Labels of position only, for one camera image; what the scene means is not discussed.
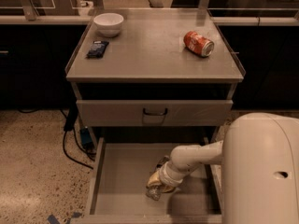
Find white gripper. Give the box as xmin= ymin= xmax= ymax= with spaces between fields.
xmin=147 ymin=161 xmax=184 ymax=193

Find clear plastic water bottle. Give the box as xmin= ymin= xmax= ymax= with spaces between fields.
xmin=145 ymin=154 xmax=171 ymax=202

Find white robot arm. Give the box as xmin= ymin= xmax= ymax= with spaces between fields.
xmin=147 ymin=113 xmax=299 ymax=224

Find open lower grey drawer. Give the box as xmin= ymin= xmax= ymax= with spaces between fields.
xmin=70 ymin=139 xmax=221 ymax=224

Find closed upper grey drawer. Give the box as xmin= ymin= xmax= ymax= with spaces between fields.
xmin=77 ymin=100 xmax=233 ymax=127

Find grey drawer cabinet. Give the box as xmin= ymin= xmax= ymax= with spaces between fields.
xmin=66 ymin=9 xmax=245 ymax=144

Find blue power adapter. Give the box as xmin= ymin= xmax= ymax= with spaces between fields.
xmin=79 ymin=128 xmax=93 ymax=148

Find black power plug block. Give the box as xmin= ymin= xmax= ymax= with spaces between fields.
xmin=64 ymin=104 xmax=78 ymax=132

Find blue floor tape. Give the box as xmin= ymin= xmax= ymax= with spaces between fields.
xmin=46 ymin=211 xmax=83 ymax=224

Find red soda can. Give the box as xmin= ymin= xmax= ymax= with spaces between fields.
xmin=183 ymin=31 xmax=214 ymax=57

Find dark blue snack packet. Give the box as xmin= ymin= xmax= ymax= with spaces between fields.
xmin=86 ymin=41 xmax=109 ymax=59

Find white ceramic bowl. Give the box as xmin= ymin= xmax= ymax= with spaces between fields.
xmin=93 ymin=13 xmax=124 ymax=37

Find black drawer handle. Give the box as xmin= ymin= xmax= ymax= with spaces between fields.
xmin=143 ymin=108 xmax=168 ymax=116

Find black floor cable left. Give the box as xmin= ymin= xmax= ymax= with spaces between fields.
xmin=59 ymin=108 xmax=97 ymax=170

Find grey metal frame post left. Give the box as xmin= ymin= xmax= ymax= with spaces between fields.
xmin=20 ymin=0 xmax=38 ymax=21

